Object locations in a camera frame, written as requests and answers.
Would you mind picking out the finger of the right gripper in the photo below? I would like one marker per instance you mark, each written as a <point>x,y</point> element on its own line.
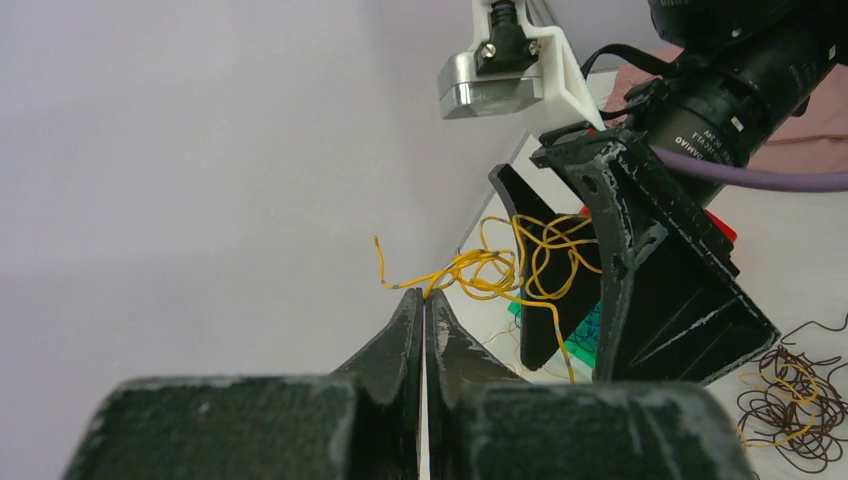
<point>558,264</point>
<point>671,308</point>

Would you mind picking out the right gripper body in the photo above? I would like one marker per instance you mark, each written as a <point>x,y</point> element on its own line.
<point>704,188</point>

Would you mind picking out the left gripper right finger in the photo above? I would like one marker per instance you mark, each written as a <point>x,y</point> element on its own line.
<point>487,422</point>

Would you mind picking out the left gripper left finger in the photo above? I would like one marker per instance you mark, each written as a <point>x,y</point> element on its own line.
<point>360,421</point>

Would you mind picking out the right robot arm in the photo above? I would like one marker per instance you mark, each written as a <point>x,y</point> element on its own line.
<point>708,25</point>

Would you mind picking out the red plastic bin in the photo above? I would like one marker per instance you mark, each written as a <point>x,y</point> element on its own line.
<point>726,230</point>

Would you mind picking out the green plastic bin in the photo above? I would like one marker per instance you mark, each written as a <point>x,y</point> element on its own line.
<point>583,331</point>

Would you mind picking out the pink cloth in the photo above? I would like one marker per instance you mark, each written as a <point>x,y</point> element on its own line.
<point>808,119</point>

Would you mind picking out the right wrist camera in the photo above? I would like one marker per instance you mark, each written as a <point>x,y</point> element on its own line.
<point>515,67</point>

